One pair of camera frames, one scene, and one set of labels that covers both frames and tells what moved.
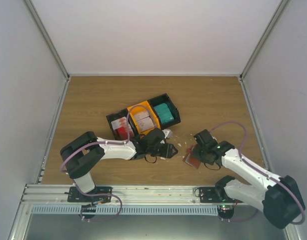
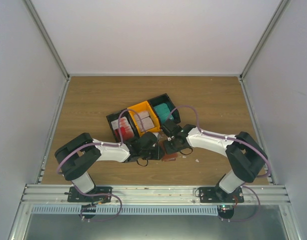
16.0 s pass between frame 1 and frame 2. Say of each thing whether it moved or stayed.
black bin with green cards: stayed
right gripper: moved
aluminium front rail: stayed
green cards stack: stayed
